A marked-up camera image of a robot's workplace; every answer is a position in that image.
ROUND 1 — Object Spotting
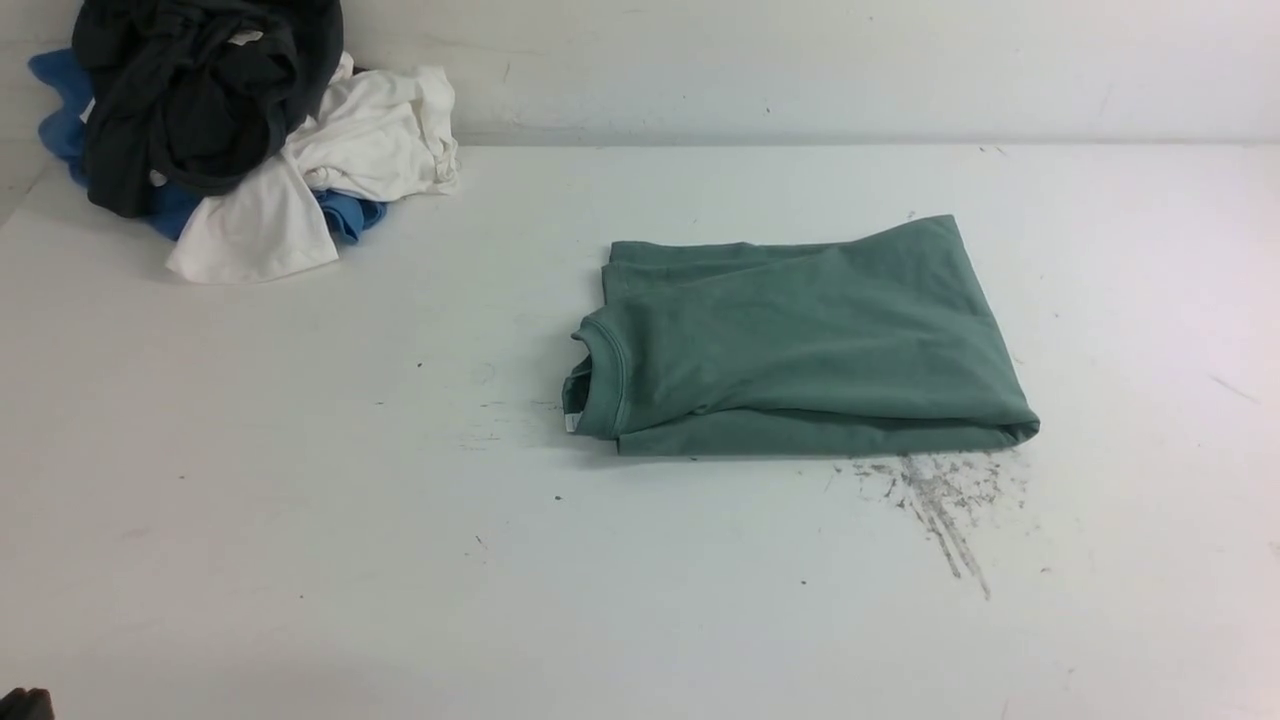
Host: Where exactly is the green long sleeve shirt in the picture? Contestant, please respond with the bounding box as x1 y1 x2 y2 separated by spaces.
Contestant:
561 215 1041 457

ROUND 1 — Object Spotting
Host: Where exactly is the black crumpled garment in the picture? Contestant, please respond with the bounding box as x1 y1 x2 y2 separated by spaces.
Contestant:
72 1 344 218

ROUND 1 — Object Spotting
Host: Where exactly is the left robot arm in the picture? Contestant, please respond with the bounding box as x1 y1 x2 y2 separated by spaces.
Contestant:
0 688 56 720

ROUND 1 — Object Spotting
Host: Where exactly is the blue crumpled garment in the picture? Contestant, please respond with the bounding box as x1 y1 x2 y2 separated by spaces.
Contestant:
27 47 388 245

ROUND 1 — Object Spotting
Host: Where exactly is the white crumpled shirt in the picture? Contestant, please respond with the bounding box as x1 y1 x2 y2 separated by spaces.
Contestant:
166 56 460 284

